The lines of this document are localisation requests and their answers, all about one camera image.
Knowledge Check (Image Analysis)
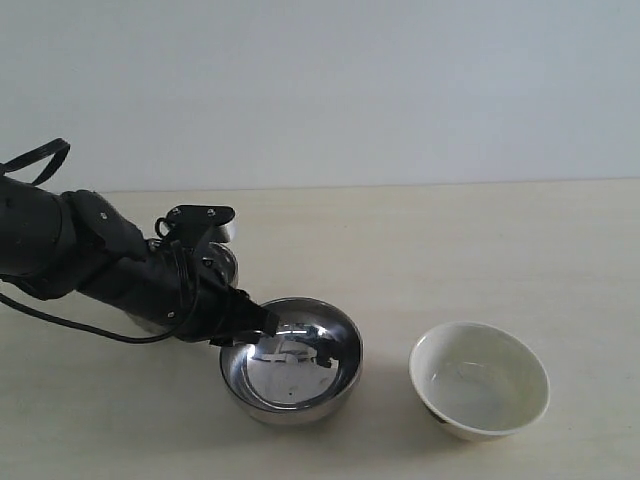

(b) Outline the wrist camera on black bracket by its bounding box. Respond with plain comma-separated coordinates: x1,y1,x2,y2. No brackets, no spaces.
154,204,236,249

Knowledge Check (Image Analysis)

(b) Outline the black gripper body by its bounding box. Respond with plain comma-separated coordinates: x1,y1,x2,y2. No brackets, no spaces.
79,239,251,346

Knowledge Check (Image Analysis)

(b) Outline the smooth stainless steel bowl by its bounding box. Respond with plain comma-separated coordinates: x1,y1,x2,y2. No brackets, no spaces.
219,297,364,427

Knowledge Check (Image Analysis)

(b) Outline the steel bowl with ribbed base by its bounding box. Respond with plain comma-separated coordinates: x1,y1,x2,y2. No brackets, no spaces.
119,242,239,336

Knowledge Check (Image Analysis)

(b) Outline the black cable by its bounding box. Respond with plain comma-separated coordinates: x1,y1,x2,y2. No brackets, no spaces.
0,138,211,345

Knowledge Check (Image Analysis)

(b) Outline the white ceramic bowl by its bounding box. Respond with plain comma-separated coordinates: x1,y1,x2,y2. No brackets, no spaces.
408,321,551,442

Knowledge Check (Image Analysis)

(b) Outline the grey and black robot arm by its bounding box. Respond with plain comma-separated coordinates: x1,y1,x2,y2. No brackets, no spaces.
1,178,278,346

